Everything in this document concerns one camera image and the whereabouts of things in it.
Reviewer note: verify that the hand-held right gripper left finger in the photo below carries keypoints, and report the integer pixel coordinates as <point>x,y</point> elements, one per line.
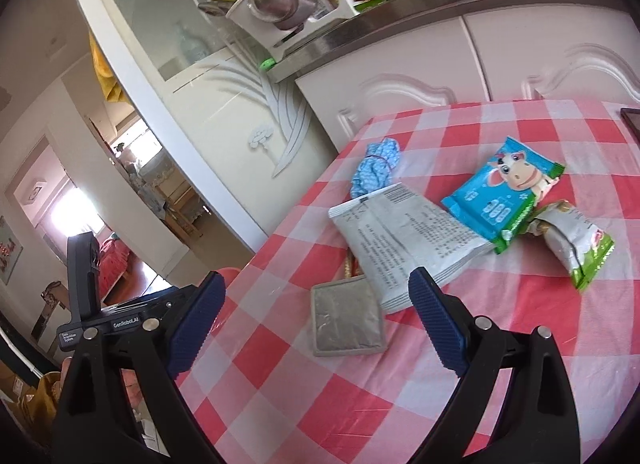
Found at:
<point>195,329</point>

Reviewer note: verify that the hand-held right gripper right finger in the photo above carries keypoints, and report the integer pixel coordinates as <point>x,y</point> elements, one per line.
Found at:
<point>440,324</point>

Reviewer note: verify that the large grey foil packet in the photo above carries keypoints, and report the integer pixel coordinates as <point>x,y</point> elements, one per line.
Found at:
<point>400,239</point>

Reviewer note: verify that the small square grey packet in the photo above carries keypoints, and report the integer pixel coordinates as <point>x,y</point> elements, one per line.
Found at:
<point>345,319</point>

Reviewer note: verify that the red gold stick wrapper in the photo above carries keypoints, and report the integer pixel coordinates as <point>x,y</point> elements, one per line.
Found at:
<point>350,266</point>

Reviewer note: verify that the blue cow snack packet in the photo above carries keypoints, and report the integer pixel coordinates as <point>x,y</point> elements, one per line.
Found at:
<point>500,194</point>

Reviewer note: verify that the green white snack packet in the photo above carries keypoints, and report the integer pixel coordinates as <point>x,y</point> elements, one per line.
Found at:
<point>575,244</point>

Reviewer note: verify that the blue patterned cloth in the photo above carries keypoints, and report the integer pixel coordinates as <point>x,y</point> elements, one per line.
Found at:
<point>375,168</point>

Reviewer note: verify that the person's left hand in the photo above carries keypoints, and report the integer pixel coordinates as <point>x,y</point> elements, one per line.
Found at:
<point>66,371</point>

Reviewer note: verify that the red sofa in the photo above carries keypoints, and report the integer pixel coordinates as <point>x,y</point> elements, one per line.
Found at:
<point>112,264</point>

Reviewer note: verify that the red checkered tablecloth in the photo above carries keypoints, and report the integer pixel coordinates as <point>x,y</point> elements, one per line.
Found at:
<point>500,344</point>

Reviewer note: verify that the red stool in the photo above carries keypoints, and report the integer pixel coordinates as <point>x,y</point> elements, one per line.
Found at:
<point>229,275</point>

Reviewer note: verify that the wooden chair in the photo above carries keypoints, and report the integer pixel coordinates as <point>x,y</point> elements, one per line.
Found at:
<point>185,209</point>

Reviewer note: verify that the yellow cloth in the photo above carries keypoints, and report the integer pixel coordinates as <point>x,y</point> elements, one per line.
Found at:
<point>102,73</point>

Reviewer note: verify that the frosted glass door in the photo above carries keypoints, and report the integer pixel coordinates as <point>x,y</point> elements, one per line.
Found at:
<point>200,108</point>

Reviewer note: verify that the white cabinet door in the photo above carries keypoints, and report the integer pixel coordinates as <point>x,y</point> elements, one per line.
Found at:
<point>550,43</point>
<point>400,58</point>

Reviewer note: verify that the green plastic clip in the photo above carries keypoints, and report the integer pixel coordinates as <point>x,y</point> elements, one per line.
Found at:
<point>267,64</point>

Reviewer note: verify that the red smartphone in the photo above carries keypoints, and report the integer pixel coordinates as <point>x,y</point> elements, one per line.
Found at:
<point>632,118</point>

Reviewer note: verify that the grey stone countertop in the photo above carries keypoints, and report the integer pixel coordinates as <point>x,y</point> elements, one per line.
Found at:
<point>400,13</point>

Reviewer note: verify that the steel ladle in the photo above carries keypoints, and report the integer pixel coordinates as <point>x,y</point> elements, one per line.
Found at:
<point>280,3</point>

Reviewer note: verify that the wall picture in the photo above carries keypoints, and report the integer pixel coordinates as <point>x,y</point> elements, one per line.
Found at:
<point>10,249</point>

